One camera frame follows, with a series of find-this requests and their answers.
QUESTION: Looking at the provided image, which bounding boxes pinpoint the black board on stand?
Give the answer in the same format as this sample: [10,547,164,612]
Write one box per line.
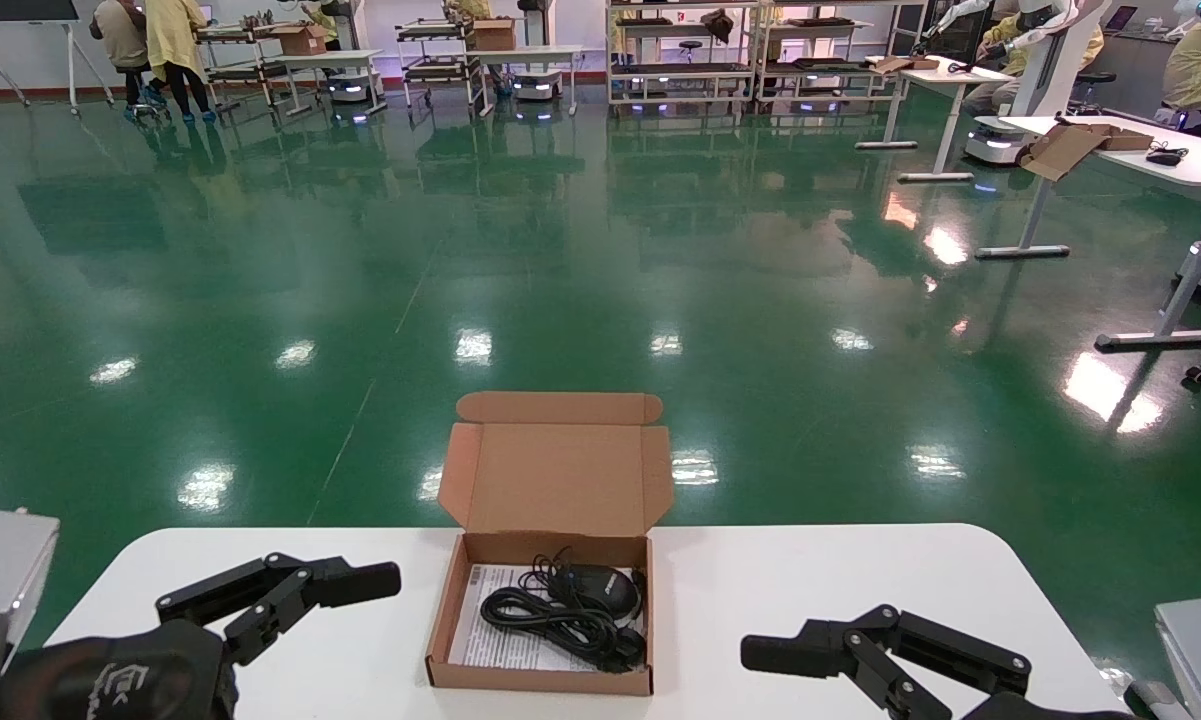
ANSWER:
[0,0,116,119]

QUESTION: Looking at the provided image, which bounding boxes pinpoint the brown cardboard storage box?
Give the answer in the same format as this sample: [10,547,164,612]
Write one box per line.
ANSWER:
[425,392,676,698]

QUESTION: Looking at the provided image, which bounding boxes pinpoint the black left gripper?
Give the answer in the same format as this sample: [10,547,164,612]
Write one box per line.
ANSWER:
[0,553,402,720]

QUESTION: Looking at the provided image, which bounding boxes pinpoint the white printed manual sheet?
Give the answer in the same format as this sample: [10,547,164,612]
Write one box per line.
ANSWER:
[448,563,646,673]

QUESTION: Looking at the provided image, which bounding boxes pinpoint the metal cart rack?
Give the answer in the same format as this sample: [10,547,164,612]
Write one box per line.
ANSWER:
[397,15,483,113]
[195,12,296,113]

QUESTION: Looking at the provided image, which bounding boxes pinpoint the person yellow coat with headset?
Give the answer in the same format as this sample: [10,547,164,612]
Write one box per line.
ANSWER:
[1160,0,1201,139]

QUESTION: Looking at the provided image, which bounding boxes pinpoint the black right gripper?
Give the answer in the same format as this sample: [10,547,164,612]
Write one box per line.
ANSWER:
[740,604,1136,720]

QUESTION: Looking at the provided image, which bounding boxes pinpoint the person yellow coat dark trousers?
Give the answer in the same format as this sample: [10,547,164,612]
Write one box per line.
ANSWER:
[145,0,218,123]

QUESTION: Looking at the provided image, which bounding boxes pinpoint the person in brown top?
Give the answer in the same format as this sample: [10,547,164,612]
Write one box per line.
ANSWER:
[90,0,156,109]

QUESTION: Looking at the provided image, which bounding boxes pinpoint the person in yellow coat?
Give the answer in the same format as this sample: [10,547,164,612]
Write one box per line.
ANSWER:
[300,0,343,51]

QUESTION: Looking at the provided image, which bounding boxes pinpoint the seated person in yellow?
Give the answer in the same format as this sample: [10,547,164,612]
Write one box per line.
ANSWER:
[965,10,1106,113]

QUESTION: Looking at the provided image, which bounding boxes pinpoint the black coiled power cable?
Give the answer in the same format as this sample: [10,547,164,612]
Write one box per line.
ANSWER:
[480,585,649,673]

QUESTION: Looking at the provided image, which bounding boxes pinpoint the black computer mouse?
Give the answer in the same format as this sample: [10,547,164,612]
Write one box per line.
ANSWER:
[550,563,644,621]

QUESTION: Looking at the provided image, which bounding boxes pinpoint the black office chair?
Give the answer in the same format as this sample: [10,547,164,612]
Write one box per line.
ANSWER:
[1065,70,1118,116]

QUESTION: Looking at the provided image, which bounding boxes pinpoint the white shelf rack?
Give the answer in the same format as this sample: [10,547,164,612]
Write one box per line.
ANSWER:
[755,0,931,103]
[605,0,761,109]

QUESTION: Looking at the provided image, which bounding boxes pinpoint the dark grey desk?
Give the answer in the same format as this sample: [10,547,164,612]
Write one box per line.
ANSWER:
[1090,25,1183,119]

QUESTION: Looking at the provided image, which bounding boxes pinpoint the open cardboard box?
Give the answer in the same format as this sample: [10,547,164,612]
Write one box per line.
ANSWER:
[1020,120,1156,182]

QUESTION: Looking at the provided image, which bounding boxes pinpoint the white humanoid robot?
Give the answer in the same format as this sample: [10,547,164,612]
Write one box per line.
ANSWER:
[920,0,1111,166]

